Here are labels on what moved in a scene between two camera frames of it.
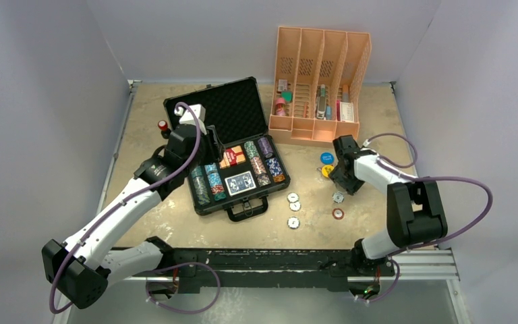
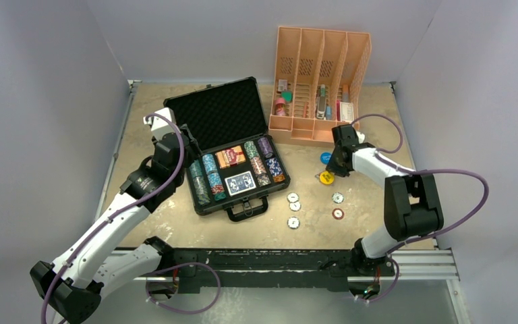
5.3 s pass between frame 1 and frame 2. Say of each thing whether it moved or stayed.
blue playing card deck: stayed
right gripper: moved
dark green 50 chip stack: stayed
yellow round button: moved
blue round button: stayed
